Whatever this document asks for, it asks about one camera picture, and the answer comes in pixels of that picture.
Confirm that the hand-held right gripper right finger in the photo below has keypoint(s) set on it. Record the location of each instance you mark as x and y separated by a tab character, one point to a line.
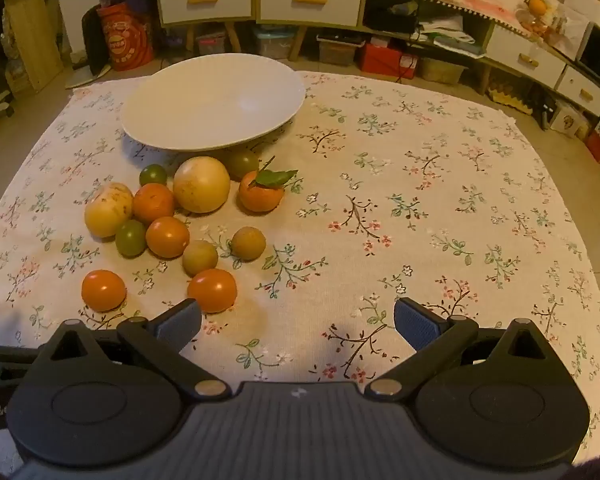
415	322

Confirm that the floral tablecloth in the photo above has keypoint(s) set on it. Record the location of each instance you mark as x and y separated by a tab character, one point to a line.
380	210

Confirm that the clear box teal lid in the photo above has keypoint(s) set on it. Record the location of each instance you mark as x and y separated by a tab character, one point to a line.
275	42

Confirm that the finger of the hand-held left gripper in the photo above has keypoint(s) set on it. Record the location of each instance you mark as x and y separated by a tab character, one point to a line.
5	356

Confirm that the low wooden sideboard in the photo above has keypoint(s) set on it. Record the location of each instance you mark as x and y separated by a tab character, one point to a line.
525	55

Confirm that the olive green tomato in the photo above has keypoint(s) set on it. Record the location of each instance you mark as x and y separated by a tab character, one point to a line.
242	165

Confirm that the orange tomato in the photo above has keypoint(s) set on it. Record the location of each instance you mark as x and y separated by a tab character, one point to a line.
212	287
153	203
167	237
103	290

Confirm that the white countertop appliance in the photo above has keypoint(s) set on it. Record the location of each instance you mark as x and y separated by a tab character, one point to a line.
577	5

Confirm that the yellow egg tray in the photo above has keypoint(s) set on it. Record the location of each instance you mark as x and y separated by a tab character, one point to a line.
510	100

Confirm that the white plate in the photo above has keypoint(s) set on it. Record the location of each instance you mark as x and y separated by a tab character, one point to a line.
212	100

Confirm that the black bag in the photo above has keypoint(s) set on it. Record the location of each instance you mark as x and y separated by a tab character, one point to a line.
390	15

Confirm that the mandarin with green leaf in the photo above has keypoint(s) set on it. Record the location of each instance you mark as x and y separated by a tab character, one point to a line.
261	195

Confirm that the clear box dark lid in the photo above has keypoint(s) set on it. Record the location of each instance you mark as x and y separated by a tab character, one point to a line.
340	50

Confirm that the pale yellow citrus fruit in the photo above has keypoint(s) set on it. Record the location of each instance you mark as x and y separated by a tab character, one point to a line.
201	184
108	210

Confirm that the beige storage box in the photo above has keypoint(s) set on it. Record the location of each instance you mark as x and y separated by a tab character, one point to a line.
442	70

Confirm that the fruit stand with oranges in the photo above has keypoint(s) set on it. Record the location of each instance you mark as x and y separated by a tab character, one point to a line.
535	15

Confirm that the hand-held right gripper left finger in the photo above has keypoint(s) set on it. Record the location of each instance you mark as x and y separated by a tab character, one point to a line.
180	325

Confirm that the pile of folded cloths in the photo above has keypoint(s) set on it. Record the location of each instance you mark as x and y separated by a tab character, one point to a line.
452	32

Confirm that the white printed carton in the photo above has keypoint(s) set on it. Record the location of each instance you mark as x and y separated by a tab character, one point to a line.
569	120

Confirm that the black flat panel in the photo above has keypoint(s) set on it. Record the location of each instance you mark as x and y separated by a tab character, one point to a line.
92	40

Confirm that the wooden board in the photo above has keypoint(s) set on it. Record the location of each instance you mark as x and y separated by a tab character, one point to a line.
32	40

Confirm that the clear box pink lid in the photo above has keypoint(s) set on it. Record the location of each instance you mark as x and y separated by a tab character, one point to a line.
211	44

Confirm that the red box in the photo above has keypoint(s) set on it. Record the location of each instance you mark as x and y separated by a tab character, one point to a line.
385	60

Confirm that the red printed bag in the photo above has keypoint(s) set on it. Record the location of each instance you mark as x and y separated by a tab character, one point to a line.
125	37

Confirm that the brown round fruit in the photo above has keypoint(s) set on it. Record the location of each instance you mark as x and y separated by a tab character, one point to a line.
200	258
248	243

